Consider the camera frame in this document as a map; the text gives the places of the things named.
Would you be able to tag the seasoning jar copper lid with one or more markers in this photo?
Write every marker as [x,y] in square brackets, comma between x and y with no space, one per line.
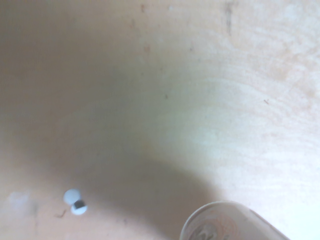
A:
[225,222]

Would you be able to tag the small white push pin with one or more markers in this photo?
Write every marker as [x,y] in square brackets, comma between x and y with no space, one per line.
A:
[75,201]

